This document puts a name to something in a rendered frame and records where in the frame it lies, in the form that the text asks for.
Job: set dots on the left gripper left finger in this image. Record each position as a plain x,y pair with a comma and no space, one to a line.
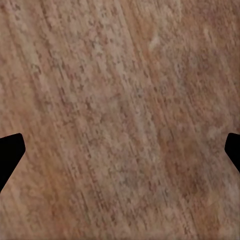
12,148

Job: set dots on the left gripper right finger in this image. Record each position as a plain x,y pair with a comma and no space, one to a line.
232,148

